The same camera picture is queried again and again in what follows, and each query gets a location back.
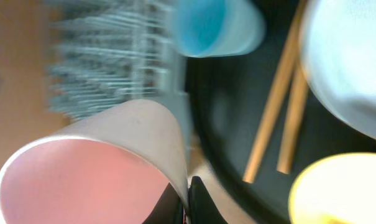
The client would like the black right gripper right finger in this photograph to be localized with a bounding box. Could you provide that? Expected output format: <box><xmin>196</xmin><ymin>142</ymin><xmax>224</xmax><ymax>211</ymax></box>
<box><xmin>188</xmin><ymin>176</ymin><xmax>227</xmax><ymax>224</ymax></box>

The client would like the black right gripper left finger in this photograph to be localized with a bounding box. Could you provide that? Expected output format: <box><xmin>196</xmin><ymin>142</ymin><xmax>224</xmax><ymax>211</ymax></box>
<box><xmin>142</xmin><ymin>184</ymin><xmax>184</xmax><ymax>224</ymax></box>

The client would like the pink cup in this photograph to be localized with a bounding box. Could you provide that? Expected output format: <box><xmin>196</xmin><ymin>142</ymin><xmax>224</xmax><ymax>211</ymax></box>
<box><xmin>0</xmin><ymin>100</ymin><xmax>188</xmax><ymax>224</ymax></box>

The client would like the yellow bowl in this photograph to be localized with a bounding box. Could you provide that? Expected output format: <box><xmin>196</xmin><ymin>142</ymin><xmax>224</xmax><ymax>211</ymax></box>
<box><xmin>288</xmin><ymin>152</ymin><xmax>376</xmax><ymax>223</ymax></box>

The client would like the light blue cup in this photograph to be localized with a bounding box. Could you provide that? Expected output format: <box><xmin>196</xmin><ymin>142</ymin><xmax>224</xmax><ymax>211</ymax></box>
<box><xmin>170</xmin><ymin>0</ymin><xmax>266</xmax><ymax>58</ymax></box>

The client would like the grey dishwasher rack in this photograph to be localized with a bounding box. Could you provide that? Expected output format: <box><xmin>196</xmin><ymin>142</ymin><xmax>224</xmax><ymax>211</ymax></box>
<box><xmin>42</xmin><ymin>0</ymin><xmax>193</xmax><ymax>146</ymax></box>

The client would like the right wooden chopstick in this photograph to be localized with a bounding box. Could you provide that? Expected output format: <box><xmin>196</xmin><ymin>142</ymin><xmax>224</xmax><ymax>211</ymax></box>
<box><xmin>277</xmin><ymin>62</ymin><xmax>308</xmax><ymax>174</ymax></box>

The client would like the wooden chopstick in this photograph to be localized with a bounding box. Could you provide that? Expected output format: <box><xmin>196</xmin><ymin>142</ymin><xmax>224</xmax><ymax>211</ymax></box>
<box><xmin>242</xmin><ymin>0</ymin><xmax>307</xmax><ymax>184</ymax></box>
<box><xmin>277</xmin><ymin>62</ymin><xmax>308</xmax><ymax>174</ymax></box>

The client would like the round black tray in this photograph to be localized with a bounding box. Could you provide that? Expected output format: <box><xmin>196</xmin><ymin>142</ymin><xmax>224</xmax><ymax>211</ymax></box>
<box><xmin>188</xmin><ymin>0</ymin><xmax>376</xmax><ymax>223</ymax></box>

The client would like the left wooden chopstick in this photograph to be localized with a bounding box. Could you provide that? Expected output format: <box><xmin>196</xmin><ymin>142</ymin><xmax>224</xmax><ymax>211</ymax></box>
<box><xmin>242</xmin><ymin>0</ymin><xmax>307</xmax><ymax>184</ymax></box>

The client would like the pale grey plate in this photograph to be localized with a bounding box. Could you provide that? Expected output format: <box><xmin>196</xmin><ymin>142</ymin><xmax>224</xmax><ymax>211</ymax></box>
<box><xmin>301</xmin><ymin>0</ymin><xmax>376</xmax><ymax>139</ymax></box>

